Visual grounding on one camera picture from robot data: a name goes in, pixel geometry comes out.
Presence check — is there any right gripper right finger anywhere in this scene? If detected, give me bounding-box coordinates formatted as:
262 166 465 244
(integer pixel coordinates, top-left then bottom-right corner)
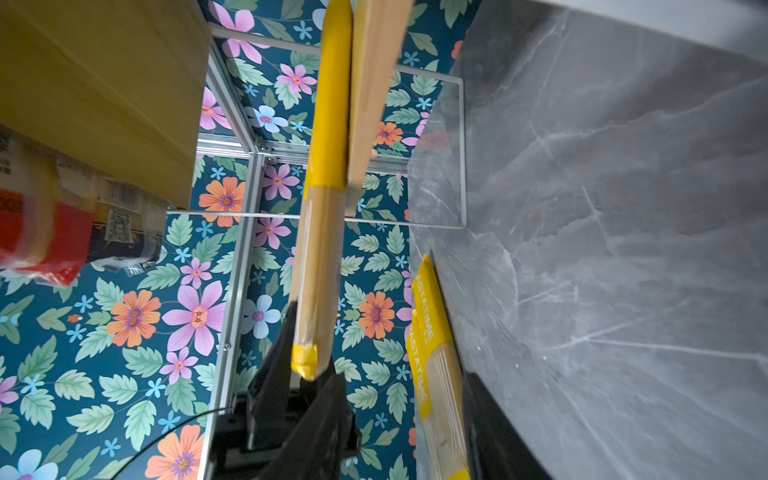
462 372 552 480

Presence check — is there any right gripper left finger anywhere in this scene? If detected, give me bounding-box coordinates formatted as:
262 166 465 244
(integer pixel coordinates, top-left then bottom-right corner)
259 362 360 479

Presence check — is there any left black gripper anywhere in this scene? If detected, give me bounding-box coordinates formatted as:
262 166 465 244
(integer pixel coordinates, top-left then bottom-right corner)
209 302 336 479

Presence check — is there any blue gold spaghetti bag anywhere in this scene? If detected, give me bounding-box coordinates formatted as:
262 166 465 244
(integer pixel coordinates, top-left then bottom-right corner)
87 176 166 277

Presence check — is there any red spaghetti bag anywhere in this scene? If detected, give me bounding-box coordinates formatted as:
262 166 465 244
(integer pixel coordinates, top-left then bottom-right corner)
1 128 96 287

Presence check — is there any yellow pasta bag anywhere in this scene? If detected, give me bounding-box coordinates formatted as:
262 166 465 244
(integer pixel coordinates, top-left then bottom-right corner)
290 1 414 381
406 323 432 420
412 256 470 479

